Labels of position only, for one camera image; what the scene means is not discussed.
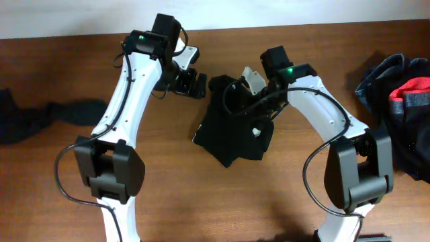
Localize red and grey garment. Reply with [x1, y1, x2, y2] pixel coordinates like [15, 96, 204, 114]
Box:
[388, 77, 429, 117]

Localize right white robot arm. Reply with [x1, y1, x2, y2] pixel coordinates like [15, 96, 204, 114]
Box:
[260, 46, 394, 242]

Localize dark cloth at left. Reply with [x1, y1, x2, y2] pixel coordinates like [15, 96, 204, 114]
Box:
[1, 89, 108, 145]

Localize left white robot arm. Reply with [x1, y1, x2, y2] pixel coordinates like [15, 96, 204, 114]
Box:
[73, 13, 207, 241]

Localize black t-shirt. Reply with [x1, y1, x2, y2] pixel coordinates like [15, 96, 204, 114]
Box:
[193, 75, 274, 168]

